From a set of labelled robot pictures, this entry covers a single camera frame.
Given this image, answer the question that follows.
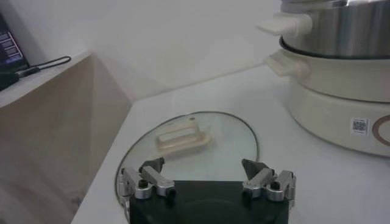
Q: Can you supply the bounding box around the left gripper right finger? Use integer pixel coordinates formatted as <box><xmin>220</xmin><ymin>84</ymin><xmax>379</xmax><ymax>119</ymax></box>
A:
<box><xmin>241</xmin><ymin>158</ymin><xmax>297</xmax><ymax>203</ymax></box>

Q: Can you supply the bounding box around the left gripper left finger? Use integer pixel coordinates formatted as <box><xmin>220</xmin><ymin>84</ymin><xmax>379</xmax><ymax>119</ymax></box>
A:
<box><xmin>117</xmin><ymin>157</ymin><xmax>177</xmax><ymax>211</ymax></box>

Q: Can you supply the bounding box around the glass pot lid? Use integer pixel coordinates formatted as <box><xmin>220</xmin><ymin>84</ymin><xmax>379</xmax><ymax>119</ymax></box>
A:
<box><xmin>114</xmin><ymin>111</ymin><xmax>260</xmax><ymax>211</ymax></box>

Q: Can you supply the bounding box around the stainless steel steamer basket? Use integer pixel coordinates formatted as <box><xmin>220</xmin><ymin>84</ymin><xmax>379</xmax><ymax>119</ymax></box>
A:
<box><xmin>255</xmin><ymin>0</ymin><xmax>390</xmax><ymax>60</ymax></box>

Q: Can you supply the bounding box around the cream electric cooking pot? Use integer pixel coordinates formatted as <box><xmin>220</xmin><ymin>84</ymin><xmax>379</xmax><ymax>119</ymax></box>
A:
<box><xmin>263</xmin><ymin>48</ymin><xmax>390</xmax><ymax>158</ymax></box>

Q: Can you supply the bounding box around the white side table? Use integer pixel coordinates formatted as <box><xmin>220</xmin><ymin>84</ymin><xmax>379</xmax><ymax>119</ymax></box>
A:
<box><xmin>0</xmin><ymin>51</ymin><xmax>93</xmax><ymax>110</ymax></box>

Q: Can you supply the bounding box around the black computer mouse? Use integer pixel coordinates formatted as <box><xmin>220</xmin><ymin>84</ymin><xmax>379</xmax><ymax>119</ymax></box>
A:
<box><xmin>0</xmin><ymin>70</ymin><xmax>21</xmax><ymax>92</ymax></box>

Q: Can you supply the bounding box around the black laptop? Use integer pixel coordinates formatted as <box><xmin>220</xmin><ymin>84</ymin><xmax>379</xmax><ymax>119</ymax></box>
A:
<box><xmin>0</xmin><ymin>12</ymin><xmax>30</xmax><ymax>72</ymax></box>

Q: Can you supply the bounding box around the black hub cable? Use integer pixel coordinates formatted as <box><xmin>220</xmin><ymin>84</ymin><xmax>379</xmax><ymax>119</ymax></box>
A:
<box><xmin>15</xmin><ymin>55</ymin><xmax>73</xmax><ymax>79</ymax></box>

